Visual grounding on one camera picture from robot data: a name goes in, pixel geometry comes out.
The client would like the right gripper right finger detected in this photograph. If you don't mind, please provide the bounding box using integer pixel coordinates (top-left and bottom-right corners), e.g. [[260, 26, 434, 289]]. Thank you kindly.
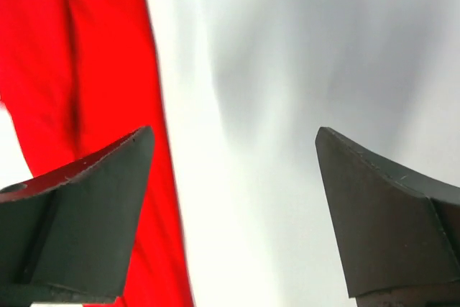
[[316, 127, 459, 306]]

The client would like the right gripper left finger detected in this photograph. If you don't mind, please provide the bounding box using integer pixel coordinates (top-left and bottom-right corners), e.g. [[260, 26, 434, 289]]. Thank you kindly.
[[1, 127, 154, 306]]

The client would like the red t-shirt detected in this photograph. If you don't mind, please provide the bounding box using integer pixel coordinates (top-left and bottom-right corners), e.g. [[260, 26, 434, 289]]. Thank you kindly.
[[1, 0, 193, 306]]

